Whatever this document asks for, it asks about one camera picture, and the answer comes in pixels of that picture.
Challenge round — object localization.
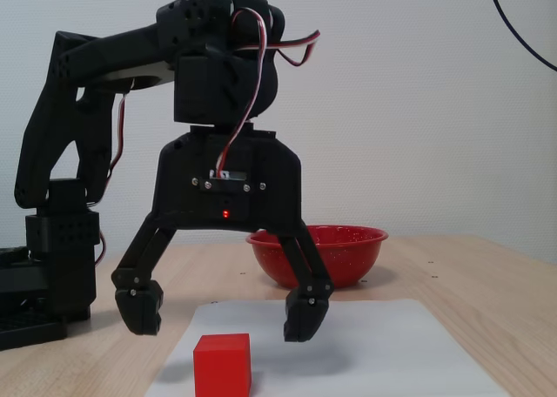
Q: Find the red speckled enamel bowl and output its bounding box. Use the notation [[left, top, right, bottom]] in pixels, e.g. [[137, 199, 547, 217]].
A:
[[245, 225, 389, 291]]

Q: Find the red white gripper servo wire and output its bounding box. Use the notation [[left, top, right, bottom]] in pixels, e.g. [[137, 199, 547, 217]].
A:
[[208, 7, 322, 181]]

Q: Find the black hanging cable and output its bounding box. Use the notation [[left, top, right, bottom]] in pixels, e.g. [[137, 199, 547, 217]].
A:
[[485, 0, 557, 72]]

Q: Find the red cube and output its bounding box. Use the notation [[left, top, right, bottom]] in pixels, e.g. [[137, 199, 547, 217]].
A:
[[192, 333, 254, 397]]

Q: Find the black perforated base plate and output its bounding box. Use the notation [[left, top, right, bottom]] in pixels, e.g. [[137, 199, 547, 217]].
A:
[[0, 295, 70, 352]]

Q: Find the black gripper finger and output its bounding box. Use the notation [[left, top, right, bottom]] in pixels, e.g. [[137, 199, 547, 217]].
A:
[[259, 222, 336, 344]]

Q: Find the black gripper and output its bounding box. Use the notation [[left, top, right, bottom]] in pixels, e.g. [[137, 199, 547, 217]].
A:
[[111, 124, 305, 337]]

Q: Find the white paper sheet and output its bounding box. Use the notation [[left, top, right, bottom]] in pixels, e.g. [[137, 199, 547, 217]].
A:
[[143, 299, 510, 397]]

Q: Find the black base mount block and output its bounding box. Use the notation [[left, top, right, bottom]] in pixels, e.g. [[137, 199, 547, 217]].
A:
[[0, 246, 51, 297]]

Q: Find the red white arm wire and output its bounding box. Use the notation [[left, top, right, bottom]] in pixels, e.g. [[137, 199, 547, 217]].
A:
[[96, 87, 131, 268]]

